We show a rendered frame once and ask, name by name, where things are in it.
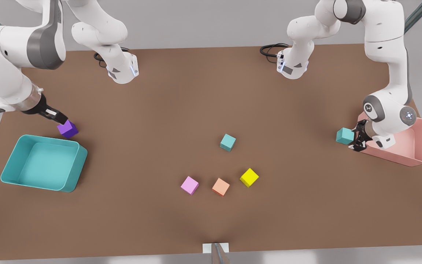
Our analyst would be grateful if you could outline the purple cube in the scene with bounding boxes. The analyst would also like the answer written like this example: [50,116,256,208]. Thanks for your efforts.
[57,120,79,139]

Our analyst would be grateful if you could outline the orange cube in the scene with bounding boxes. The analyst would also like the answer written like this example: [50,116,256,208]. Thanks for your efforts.
[211,177,231,198]

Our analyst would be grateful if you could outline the black cable loop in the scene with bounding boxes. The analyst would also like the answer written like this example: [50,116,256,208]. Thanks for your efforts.
[93,47,131,69]
[259,43,290,65]

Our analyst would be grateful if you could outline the pink plastic tray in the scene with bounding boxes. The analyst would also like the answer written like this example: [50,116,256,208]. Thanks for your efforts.
[354,111,422,168]

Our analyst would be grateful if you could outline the silver frame post with foot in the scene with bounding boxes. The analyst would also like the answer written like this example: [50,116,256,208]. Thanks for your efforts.
[202,242,231,264]

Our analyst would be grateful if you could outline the yellow cube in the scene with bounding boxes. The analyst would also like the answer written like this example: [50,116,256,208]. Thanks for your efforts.
[240,168,260,188]

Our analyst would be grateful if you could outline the pink cube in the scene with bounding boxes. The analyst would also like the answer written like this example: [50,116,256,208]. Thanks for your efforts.
[180,176,200,196]

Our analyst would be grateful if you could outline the teal plastic tray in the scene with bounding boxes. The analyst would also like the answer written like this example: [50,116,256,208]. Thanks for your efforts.
[0,134,88,193]

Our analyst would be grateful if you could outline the teal blue cube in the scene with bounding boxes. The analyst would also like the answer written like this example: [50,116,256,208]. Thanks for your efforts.
[336,127,355,146]
[220,133,237,152]

